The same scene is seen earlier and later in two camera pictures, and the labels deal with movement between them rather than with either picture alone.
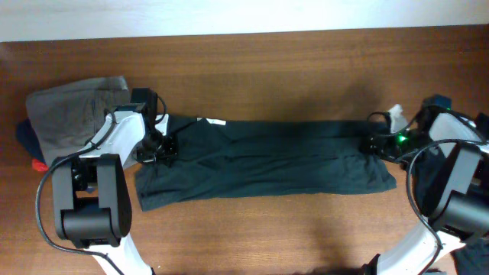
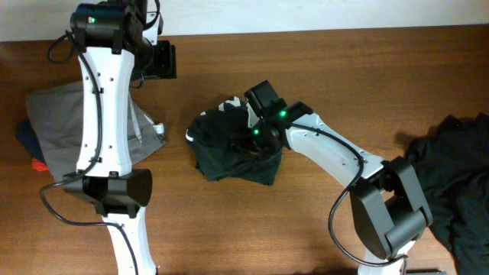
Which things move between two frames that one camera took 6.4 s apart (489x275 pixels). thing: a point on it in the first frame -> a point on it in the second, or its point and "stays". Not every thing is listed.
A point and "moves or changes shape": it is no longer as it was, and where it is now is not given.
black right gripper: (380, 144) -> (241, 143)
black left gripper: (171, 149) -> (166, 68)
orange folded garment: (39, 166) stays
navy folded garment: (30, 140) stays
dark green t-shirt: (228, 158) moves or changes shape
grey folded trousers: (65, 117) stays
